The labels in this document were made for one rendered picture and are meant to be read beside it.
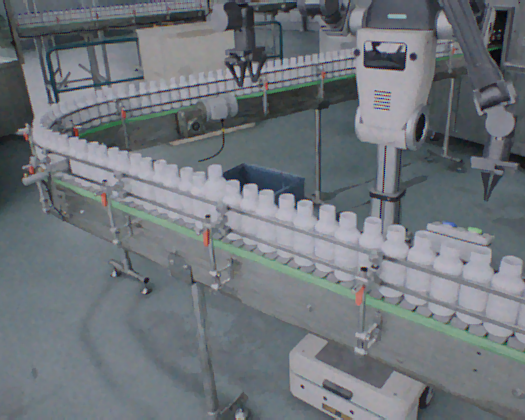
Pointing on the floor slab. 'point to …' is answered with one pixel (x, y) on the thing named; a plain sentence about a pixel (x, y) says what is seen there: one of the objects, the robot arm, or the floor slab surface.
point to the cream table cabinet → (185, 56)
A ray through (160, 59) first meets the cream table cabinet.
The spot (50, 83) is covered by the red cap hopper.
